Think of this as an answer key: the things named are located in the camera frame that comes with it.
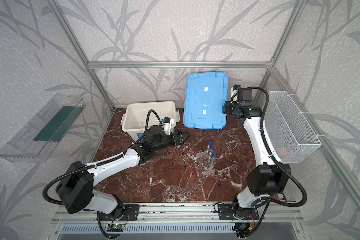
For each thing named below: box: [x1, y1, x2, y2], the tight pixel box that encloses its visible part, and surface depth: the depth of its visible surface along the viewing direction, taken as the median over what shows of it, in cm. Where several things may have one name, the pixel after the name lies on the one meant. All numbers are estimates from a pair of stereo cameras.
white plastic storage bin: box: [120, 101, 180, 143], surface depth 100 cm
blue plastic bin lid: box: [183, 72, 228, 130], surface depth 87 cm
